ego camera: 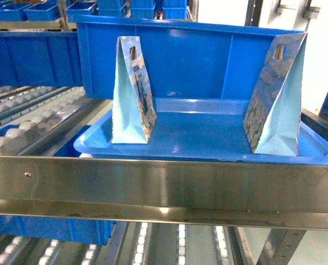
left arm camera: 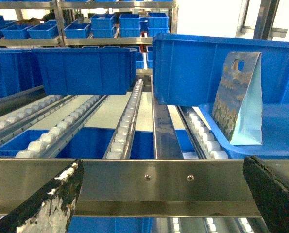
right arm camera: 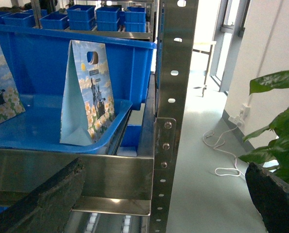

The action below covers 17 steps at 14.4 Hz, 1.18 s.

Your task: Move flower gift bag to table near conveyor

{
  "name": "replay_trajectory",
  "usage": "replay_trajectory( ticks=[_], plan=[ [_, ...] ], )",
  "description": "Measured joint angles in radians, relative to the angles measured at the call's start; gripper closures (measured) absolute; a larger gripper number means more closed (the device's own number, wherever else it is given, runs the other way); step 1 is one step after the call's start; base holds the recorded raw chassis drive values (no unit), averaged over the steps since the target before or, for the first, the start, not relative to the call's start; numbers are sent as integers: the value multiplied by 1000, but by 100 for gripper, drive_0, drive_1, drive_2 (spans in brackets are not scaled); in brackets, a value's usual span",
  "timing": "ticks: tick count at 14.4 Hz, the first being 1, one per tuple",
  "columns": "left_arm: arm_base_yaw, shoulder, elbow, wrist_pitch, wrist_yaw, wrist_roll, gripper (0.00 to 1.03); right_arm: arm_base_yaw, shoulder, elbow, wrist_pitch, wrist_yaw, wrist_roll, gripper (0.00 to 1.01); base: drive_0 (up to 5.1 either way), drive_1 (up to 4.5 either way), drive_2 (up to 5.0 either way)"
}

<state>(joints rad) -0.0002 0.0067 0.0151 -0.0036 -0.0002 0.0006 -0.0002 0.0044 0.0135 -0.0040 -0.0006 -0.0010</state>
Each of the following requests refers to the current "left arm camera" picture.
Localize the large blue bin behind tray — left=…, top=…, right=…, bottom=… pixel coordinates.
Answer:
left=153, top=33, right=289, bottom=106

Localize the flower gift bag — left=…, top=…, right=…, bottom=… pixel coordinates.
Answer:
left=212, top=52, right=263, bottom=145

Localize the blue bin far left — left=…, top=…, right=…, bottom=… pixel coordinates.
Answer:
left=0, top=48, right=43, bottom=98

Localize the white roller track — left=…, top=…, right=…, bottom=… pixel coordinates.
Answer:
left=15, top=95, right=108, bottom=159
left=176, top=106, right=228, bottom=160
left=0, top=95, right=77, bottom=146
left=103, top=79, right=144, bottom=160

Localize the steel rack front rail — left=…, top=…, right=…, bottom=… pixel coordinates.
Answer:
left=0, top=158, right=289, bottom=218

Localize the blue bin lower shelf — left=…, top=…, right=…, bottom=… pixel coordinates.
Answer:
left=0, top=127, right=154, bottom=159

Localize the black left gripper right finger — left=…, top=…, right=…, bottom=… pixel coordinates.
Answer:
left=242, top=156, right=289, bottom=233

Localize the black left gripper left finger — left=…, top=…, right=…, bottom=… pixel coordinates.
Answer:
left=0, top=159, right=84, bottom=233

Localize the blue bin on rollers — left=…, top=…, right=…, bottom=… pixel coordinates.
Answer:
left=32, top=47, right=136, bottom=95

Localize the blue plastic tray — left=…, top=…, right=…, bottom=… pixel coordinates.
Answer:
left=199, top=103, right=289, bottom=159

